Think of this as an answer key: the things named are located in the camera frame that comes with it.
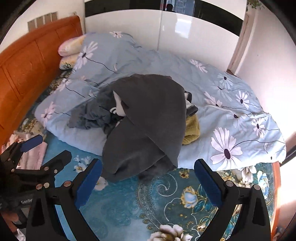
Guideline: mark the yellow floral pillow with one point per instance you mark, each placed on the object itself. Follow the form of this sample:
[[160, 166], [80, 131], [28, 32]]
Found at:
[[67, 61]]

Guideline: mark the green leafy wall decoration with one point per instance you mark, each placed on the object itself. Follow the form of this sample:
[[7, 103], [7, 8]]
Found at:
[[254, 4]]

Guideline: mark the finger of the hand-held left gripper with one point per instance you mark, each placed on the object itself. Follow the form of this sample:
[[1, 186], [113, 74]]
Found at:
[[61, 158], [32, 142]]

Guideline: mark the dark striped garment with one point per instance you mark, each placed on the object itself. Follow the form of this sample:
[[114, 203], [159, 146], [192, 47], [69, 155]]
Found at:
[[190, 104]]

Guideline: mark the dark grey fleece garment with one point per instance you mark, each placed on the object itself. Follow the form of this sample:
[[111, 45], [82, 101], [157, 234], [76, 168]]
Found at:
[[150, 115]]

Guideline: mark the blue-grey crumpled garment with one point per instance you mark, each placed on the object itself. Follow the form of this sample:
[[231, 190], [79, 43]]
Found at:
[[92, 115]]

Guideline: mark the white glossy wardrobe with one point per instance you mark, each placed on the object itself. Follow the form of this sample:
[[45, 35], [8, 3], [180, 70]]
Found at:
[[185, 30]]

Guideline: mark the wooden door frame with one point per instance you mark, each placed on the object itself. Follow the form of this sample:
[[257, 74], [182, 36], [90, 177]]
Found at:
[[240, 44]]

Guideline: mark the light blue floral duvet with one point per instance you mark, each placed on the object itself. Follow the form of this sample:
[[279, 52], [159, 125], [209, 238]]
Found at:
[[219, 120]]

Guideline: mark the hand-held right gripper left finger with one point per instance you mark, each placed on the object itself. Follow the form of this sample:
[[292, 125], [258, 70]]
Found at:
[[89, 183]]

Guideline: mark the yellow knit garment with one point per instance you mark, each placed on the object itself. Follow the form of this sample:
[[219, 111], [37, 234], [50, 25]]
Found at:
[[192, 129]]

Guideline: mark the teal floral bed sheet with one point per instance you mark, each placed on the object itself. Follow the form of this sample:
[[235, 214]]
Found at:
[[129, 204]]

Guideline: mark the beige wall panel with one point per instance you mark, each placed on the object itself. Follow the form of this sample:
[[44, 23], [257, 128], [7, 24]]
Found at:
[[42, 20]]

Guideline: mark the orange wooden headboard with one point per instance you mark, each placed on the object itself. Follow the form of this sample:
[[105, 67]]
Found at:
[[27, 67]]

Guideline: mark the person's left hand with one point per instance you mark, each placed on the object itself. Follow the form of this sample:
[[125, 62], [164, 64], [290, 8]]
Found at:
[[11, 219]]

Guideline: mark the orange wooden bed rail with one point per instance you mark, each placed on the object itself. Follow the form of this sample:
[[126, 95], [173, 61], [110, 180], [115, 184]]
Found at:
[[275, 199]]

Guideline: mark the pink floral pillow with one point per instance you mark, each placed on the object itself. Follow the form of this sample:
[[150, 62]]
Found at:
[[69, 45]]

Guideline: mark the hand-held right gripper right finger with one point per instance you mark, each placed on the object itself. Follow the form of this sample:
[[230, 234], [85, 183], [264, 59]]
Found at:
[[208, 183]]

